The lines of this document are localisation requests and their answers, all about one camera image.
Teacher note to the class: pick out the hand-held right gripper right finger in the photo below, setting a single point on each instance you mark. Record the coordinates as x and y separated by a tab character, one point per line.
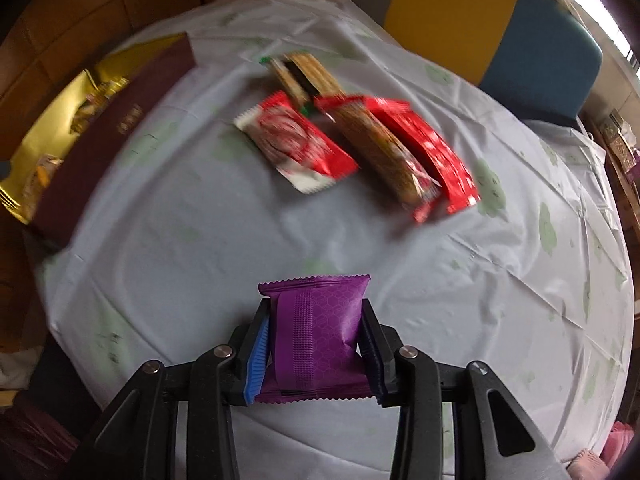
372	355

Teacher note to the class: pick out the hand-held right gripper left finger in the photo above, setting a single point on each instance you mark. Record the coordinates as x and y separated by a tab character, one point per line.
255	360

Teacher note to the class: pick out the purple snack packet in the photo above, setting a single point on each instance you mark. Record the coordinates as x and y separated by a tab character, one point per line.
320	330

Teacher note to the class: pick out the red biscuit packet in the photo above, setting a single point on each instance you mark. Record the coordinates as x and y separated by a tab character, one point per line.
380	160

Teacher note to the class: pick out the shiny red snack packet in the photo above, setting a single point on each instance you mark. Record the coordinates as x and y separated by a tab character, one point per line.
435	155

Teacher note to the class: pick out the white red-print snack packet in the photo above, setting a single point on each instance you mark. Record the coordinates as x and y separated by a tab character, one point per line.
295	140

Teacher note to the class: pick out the gold maroon tin box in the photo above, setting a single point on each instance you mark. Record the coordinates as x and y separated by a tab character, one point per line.
115	130

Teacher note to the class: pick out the beige pastry packet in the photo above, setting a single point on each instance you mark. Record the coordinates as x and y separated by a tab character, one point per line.
44	177

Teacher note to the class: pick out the green-edged cracker packet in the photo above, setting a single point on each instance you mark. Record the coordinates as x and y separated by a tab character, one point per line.
305	77

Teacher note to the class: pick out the white printed tablecloth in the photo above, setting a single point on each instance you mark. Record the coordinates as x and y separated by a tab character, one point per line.
200	240

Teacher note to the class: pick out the dark red cloth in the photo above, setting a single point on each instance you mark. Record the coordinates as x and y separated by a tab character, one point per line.
30	435

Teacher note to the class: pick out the white cloth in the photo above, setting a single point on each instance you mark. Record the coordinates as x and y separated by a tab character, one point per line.
17	367

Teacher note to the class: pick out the pink fluffy cloth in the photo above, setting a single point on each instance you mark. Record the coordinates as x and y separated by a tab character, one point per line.
617	442

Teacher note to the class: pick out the wooden side shelf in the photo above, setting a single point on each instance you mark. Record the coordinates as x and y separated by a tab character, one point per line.
625	200

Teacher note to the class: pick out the patterned tissue box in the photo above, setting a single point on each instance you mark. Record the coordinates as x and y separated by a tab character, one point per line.
620	147

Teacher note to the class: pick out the grey yellow blue sofa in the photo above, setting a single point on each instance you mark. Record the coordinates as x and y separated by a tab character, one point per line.
450	20

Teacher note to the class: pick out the window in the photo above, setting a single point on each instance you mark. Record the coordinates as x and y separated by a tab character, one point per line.
595	5

